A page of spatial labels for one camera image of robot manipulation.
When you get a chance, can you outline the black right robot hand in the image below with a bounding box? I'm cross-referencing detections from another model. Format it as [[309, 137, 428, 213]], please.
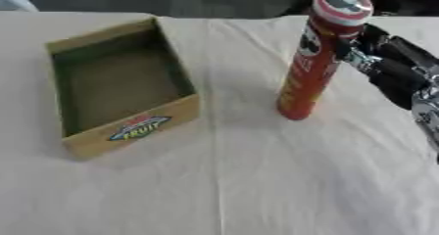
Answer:
[[334, 23, 439, 112]]

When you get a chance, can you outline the tall red snack can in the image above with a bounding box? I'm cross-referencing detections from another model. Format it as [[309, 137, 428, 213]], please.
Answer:
[[275, 0, 376, 121]]

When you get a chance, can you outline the tan cardboard box green inside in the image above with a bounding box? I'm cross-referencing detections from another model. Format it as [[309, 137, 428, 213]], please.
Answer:
[[44, 17, 203, 161]]

